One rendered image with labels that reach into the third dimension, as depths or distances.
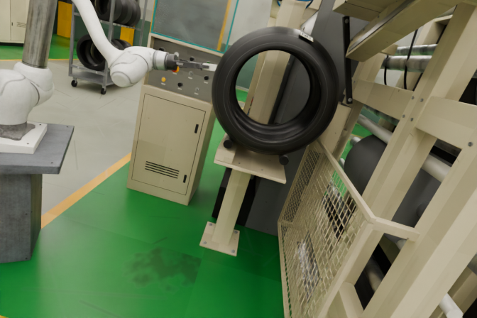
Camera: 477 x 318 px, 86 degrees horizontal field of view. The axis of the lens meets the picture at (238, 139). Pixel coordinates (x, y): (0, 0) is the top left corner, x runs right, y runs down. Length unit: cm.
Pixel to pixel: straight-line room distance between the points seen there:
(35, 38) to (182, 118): 96
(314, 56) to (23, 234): 165
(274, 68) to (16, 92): 123
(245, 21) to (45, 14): 919
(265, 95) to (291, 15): 44
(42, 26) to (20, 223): 96
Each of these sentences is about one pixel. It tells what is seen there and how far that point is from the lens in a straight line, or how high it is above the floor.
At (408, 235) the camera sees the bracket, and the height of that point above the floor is 97.
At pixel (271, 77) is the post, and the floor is 123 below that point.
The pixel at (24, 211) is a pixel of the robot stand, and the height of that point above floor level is 32.
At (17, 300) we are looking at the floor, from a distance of 173.
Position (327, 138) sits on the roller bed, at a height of 100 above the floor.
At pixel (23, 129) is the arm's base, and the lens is 157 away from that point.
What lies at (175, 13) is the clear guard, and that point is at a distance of 199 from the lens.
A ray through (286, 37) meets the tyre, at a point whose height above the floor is 142.
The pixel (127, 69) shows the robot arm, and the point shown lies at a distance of 117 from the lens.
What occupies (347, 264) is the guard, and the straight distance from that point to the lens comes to 91.
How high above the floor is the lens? 133
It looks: 19 degrees down
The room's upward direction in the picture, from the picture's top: 16 degrees clockwise
